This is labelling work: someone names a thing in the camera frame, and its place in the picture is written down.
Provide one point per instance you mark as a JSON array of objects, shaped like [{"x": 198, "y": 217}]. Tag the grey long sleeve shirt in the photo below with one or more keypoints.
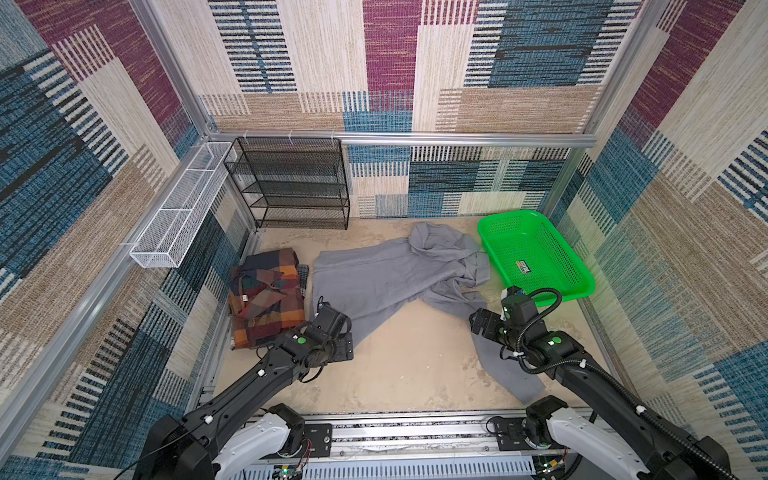
[{"x": 409, "y": 300}]

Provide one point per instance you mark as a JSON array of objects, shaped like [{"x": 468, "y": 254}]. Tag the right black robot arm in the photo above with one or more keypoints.
[{"x": 641, "y": 443}]

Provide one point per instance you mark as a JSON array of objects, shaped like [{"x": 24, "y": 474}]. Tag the white wire mesh tray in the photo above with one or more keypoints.
[{"x": 166, "y": 240}]

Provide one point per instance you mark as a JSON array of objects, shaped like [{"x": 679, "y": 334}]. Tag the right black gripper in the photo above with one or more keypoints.
[{"x": 491, "y": 320}]

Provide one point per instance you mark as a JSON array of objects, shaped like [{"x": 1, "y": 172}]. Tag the aluminium rail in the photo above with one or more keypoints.
[
  {"x": 420, "y": 139},
  {"x": 428, "y": 439}
]

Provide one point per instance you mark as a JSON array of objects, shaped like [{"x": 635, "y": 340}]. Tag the green plastic basket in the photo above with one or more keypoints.
[{"x": 527, "y": 251}]

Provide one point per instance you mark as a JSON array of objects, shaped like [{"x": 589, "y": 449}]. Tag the aluminium back rail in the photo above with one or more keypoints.
[{"x": 420, "y": 139}]

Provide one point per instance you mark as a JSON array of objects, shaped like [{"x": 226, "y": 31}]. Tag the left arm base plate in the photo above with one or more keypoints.
[{"x": 313, "y": 440}]

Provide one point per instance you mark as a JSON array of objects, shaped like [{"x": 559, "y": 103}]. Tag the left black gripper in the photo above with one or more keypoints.
[{"x": 345, "y": 347}]

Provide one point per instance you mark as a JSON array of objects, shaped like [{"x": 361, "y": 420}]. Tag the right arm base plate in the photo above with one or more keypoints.
[{"x": 511, "y": 435}]

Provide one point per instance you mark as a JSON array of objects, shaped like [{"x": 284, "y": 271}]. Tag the black wire shelf rack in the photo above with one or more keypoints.
[{"x": 291, "y": 182}]

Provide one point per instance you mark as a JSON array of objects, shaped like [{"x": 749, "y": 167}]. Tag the folded plaid flannel shirt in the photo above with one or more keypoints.
[{"x": 265, "y": 297}]

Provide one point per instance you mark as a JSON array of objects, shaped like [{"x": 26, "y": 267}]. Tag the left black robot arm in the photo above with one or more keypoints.
[{"x": 216, "y": 441}]

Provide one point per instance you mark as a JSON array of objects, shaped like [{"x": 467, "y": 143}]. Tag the aluminium front rail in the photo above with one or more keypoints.
[{"x": 428, "y": 439}]

